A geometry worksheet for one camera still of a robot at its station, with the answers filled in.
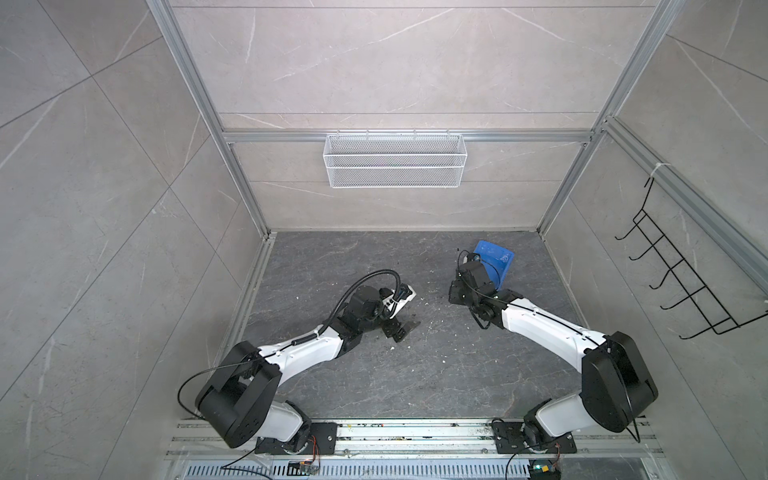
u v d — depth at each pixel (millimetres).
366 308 672
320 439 733
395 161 1009
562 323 512
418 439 746
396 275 635
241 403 423
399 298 700
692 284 653
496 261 1132
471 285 684
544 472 700
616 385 424
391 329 739
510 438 730
